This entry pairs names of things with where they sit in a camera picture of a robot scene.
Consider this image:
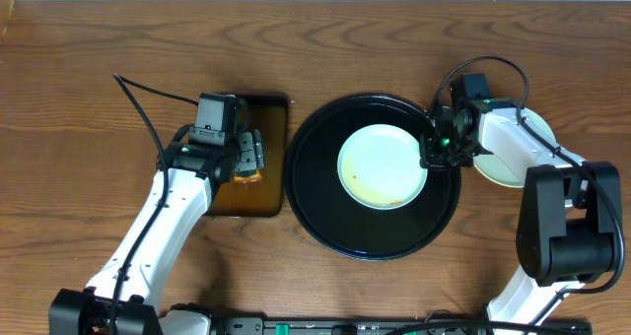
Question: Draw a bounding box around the green and orange sponge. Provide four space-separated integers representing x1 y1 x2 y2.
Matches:
233 171 262 184

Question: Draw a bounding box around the light blue plate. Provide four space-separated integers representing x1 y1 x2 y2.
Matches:
337 124 428 210
438 105 557 189

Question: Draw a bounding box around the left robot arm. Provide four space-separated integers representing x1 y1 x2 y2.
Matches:
48 130 264 334

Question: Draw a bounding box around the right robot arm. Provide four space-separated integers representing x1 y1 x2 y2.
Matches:
421 100 625 334

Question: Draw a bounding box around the black rectangular water tray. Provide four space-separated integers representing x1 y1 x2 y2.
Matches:
206 93 289 218

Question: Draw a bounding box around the round black serving tray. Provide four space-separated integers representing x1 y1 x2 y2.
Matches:
284 94 461 261

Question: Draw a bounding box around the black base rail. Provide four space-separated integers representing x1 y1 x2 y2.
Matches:
210 316 594 335

